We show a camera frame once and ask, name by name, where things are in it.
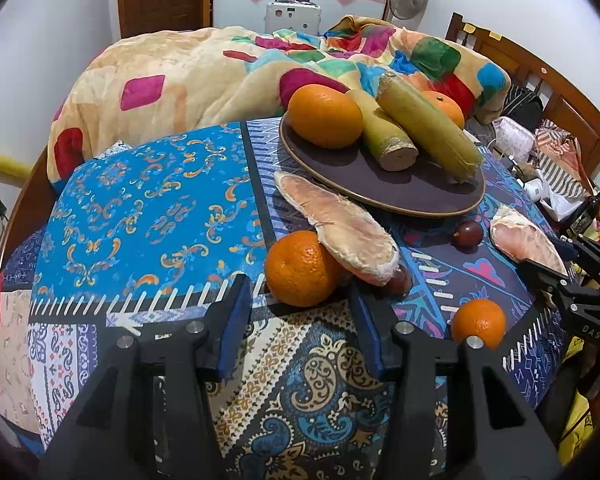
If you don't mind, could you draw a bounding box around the dark glass bottle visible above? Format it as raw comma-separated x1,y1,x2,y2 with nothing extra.
559,191,600,240

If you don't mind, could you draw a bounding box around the blue patchwork patterned cloth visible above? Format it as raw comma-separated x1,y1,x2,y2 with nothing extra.
0,116,569,480

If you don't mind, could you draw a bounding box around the greenish sugarcane piece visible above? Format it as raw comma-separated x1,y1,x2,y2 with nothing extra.
376,73,482,182

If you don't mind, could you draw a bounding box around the striped bag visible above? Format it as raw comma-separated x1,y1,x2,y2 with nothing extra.
534,118,593,198

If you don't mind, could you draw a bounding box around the yellow sugarcane piece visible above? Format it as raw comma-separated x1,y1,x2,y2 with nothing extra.
347,89,418,172

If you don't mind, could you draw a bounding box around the black clothing pile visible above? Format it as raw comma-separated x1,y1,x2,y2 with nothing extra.
502,84,544,133

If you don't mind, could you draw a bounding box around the orange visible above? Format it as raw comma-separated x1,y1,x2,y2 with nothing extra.
286,84,363,150
264,231,347,308
422,90,465,129
451,298,506,349

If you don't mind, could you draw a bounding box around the pink patterned pouch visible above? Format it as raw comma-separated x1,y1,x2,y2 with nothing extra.
489,116,534,164

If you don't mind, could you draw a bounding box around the yellow plastic bag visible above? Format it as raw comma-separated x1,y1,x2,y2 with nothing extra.
557,337,594,466

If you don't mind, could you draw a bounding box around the colourful patchwork fleece blanket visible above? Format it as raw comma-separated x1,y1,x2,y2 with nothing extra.
46,15,512,191

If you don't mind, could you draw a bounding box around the dark purple round plate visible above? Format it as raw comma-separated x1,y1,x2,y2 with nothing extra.
279,118,486,218

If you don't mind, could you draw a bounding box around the dark red grape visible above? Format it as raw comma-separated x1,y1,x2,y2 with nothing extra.
453,221,484,250
385,264,413,297

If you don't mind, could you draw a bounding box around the white small cabinet appliance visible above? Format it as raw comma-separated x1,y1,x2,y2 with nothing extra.
264,0,322,36

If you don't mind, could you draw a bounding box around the wooden bed headboard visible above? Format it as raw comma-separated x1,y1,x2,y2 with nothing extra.
446,13,600,179

